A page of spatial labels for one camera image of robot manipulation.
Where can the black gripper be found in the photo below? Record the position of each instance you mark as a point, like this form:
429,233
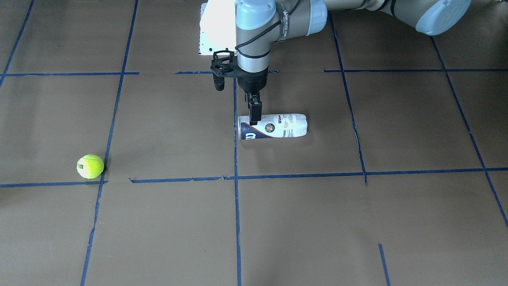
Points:
252,83

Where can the clear Wilson tennis ball can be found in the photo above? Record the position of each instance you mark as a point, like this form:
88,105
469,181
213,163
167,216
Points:
273,126

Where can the yellow tennis ball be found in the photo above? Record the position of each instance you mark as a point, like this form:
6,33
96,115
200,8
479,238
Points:
90,166

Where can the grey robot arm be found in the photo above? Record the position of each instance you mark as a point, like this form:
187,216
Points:
259,23

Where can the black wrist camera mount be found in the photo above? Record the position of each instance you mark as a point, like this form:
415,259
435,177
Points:
223,65

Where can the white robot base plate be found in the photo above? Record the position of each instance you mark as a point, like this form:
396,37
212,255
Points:
217,27

